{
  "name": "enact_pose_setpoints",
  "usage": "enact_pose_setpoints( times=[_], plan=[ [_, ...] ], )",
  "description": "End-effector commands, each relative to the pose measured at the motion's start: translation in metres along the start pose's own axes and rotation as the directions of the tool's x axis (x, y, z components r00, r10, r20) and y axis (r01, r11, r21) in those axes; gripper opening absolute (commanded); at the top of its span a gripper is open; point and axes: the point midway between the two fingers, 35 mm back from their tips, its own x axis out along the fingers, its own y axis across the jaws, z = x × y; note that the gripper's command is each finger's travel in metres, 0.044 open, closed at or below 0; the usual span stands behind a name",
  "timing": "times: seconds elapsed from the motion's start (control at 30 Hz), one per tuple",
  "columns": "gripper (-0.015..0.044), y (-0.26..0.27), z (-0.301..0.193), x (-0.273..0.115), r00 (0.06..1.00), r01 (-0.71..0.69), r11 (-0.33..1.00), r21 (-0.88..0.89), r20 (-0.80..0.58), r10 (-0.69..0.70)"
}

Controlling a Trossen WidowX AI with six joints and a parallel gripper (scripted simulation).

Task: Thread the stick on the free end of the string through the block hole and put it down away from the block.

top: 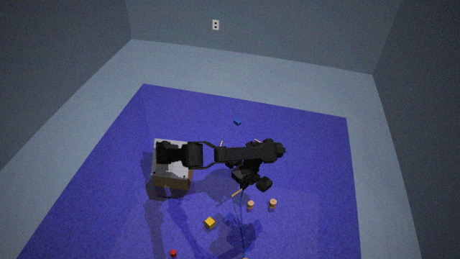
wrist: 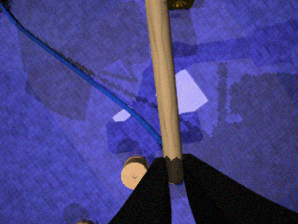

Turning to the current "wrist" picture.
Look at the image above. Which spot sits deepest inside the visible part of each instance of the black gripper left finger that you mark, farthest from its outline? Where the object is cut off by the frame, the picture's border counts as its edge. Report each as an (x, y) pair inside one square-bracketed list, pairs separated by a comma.
[(150, 201)]

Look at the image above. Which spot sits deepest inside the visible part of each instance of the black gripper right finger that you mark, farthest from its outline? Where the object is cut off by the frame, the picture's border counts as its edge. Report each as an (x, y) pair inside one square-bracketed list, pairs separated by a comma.
[(214, 198)]

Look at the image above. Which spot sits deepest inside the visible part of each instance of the yellow wooden block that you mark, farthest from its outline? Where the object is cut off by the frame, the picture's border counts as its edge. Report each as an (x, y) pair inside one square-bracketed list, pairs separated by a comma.
[(178, 4)]

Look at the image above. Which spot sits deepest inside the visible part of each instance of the light wooden stick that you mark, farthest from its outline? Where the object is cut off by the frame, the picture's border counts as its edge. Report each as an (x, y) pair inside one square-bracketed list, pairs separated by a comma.
[(161, 50)]

